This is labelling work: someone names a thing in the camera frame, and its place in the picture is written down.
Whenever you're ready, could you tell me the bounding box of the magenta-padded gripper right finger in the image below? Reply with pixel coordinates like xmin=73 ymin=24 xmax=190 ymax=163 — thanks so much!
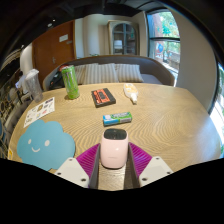
xmin=124 ymin=142 xmax=174 ymax=190

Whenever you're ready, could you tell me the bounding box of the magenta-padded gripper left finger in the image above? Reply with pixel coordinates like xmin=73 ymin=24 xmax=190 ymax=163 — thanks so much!
xmin=54 ymin=143 xmax=101 ymax=190

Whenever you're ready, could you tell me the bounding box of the blue cloud-shaped mouse pad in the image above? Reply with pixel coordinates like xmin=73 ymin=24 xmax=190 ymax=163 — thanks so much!
xmin=16 ymin=119 xmax=77 ymax=172

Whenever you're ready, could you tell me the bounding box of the green and blue gum pack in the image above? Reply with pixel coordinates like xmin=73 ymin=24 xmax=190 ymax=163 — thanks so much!
xmin=102 ymin=111 xmax=133 ymax=127

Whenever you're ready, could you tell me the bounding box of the white sticker sheet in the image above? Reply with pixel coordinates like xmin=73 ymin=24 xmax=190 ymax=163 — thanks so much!
xmin=23 ymin=96 xmax=56 ymax=129

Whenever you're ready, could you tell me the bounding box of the black box with orange print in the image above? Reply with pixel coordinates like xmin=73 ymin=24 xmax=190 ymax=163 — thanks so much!
xmin=90 ymin=87 xmax=117 ymax=108

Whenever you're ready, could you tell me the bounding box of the small cream squeeze bottle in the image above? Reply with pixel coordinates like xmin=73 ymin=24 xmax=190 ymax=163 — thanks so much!
xmin=122 ymin=82 xmax=139 ymax=105

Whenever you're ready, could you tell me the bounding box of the green drink can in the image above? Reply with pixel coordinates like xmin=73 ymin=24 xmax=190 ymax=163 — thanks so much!
xmin=60 ymin=64 xmax=81 ymax=100

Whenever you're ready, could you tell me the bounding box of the clear plastic shaker bottle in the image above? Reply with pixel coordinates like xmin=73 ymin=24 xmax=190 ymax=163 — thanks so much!
xmin=24 ymin=68 xmax=44 ymax=103

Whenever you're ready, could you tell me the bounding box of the black backpack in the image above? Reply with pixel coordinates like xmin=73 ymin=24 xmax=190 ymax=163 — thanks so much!
xmin=49 ymin=68 xmax=66 ymax=89

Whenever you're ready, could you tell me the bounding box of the striped cushion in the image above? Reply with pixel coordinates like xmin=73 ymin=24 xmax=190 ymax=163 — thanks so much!
xmin=73 ymin=63 xmax=101 ymax=85
xmin=98 ymin=62 xmax=120 ymax=84
xmin=114 ymin=63 xmax=145 ymax=84

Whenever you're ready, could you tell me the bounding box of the grey curved sofa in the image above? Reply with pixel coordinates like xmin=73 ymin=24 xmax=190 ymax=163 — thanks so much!
xmin=42 ymin=54 xmax=176 ymax=92

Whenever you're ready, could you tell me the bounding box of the brown wooden door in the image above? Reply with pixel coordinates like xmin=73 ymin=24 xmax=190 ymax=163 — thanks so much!
xmin=31 ymin=19 xmax=77 ymax=86

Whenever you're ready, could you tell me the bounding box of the glass-door cabinet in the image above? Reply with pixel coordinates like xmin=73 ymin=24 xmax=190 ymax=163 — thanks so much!
xmin=107 ymin=19 xmax=140 ymax=56

